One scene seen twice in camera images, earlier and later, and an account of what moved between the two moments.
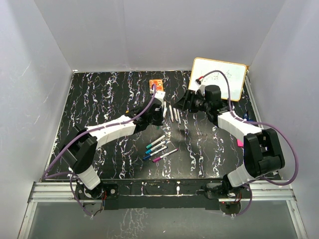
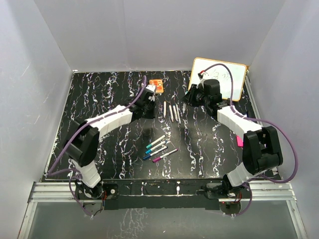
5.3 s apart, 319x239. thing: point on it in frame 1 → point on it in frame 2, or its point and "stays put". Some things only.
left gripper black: x=159 y=122 → x=152 y=114
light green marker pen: x=179 y=119 stays put
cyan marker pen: x=155 y=147 stays put
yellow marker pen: x=165 y=109 stays put
